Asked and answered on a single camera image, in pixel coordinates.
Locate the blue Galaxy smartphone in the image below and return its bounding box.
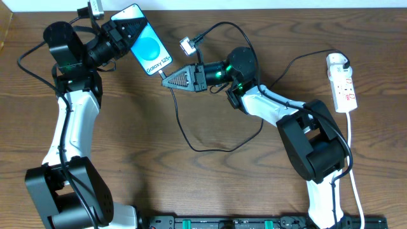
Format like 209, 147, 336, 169
111, 4, 172, 76

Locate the white power strip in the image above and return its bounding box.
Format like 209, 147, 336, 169
326, 52, 358, 113

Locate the black charger cable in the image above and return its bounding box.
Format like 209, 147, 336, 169
157, 48, 351, 153

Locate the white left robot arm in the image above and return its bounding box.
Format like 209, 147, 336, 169
25, 18, 147, 228

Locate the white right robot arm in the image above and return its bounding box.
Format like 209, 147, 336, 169
161, 47, 351, 228

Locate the white charger plug adapter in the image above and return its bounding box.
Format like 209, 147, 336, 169
326, 53, 352, 81

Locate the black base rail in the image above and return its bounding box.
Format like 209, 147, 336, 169
138, 215, 389, 229

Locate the white power strip cord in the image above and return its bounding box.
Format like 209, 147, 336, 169
345, 111, 366, 229

